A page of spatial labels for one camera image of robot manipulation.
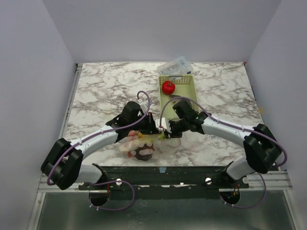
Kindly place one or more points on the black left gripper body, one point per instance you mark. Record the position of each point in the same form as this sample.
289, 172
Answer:
145, 125

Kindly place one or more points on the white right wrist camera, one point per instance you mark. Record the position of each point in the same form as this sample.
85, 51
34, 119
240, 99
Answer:
163, 125

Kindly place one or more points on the green fake vegetable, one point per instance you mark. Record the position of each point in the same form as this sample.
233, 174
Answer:
157, 137

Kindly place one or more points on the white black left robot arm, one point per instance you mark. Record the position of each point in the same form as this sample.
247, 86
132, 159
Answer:
63, 165

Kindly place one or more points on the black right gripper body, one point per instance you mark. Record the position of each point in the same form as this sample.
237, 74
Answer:
174, 128

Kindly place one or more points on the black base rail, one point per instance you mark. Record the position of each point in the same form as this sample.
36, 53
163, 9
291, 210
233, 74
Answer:
155, 183

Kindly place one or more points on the grey fake fish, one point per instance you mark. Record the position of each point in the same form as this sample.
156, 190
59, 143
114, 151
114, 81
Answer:
177, 96

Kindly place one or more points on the dark purple fake food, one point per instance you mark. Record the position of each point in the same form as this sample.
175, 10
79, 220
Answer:
144, 153

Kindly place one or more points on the green perforated plastic basket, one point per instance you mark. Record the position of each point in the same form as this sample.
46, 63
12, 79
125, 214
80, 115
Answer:
185, 87

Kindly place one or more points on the clear plastic organizer box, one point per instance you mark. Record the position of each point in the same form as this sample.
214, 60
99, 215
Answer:
178, 66

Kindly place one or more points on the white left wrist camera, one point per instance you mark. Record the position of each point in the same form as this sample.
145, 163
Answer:
144, 107

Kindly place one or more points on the red fake apple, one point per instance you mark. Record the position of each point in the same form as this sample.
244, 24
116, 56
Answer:
168, 87

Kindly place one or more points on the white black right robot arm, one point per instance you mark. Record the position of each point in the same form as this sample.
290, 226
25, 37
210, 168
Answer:
260, 146

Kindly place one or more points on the clear zip top bag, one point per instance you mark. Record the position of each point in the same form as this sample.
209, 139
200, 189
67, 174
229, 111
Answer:
136, 139

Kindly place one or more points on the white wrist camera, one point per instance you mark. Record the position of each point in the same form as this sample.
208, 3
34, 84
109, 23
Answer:
144, 107
163, 125

